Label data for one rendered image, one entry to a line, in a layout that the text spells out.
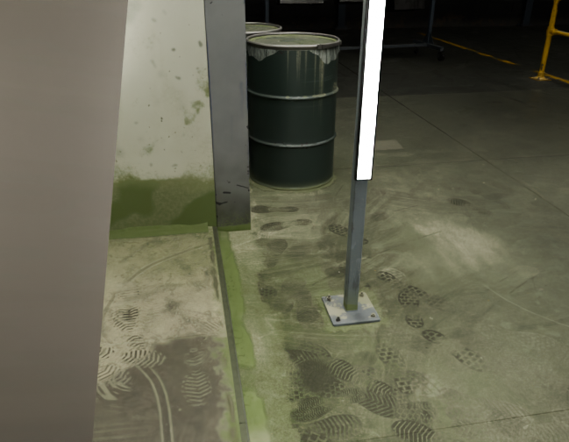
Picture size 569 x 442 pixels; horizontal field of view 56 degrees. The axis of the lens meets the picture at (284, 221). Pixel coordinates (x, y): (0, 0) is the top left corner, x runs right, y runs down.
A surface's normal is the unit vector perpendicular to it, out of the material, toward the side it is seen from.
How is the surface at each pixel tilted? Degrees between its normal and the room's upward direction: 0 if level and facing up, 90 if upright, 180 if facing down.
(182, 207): 90
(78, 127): 90
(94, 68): 90
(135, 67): 90
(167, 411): 0
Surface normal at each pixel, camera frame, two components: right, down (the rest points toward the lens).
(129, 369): 0.00, -0.89
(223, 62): 0.18, 0.44
